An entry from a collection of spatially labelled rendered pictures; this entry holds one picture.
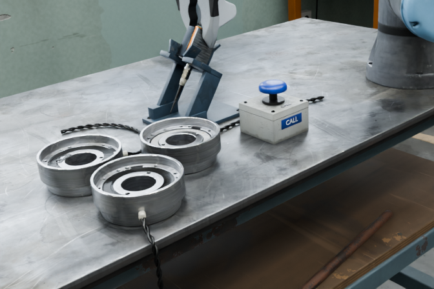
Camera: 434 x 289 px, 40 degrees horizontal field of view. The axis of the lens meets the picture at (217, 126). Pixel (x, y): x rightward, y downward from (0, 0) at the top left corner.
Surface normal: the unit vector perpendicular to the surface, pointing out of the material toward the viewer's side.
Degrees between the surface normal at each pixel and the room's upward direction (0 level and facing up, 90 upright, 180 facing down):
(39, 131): 0
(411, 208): 0
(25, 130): 0
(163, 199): 90
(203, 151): 90
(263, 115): 90
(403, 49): 73
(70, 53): 90
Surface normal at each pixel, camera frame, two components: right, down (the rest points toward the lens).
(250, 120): -0.77, 0.29
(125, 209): -0.14, 0.38
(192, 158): 0.33, 0.33
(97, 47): 0.64, 0.25
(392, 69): -0.62, 0.04
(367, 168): -0.07, -0.92
